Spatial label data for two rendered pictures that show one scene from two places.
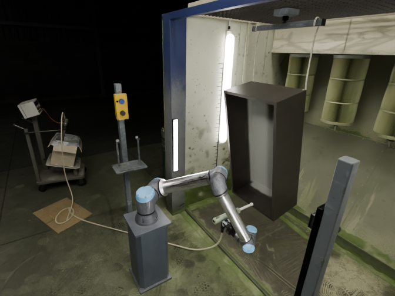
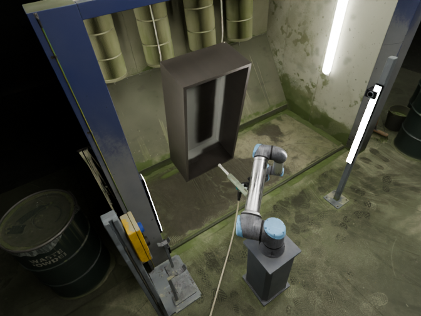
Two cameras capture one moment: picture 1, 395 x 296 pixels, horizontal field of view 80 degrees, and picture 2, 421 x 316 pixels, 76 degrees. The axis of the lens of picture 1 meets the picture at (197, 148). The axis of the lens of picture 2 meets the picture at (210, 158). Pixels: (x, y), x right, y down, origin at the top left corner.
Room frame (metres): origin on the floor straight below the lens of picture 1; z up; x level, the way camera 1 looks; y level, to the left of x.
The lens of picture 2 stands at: (1.93, 1.43, 2.52)
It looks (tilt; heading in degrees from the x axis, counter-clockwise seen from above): 43 degrees down; 275
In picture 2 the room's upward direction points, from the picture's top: 5 degrees counter-clockwise
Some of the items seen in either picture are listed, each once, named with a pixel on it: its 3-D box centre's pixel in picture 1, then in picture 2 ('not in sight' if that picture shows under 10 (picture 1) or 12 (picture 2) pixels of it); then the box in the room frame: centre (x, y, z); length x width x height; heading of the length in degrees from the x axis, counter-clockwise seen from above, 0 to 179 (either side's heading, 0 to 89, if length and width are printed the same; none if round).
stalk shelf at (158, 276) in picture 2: (129, 166); (173, 283); (2.29, 0.73, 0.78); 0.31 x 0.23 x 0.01; 124
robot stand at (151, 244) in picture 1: (148, 247); (268, 265); (1.62, 0.41, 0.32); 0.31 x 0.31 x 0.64; 34
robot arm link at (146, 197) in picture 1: (146, 199); (272, 232); (1.63, 0.41, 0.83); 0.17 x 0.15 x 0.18; 165
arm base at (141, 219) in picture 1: (146, 213); (272, 242); (1.62, 0.41, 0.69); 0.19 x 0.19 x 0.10
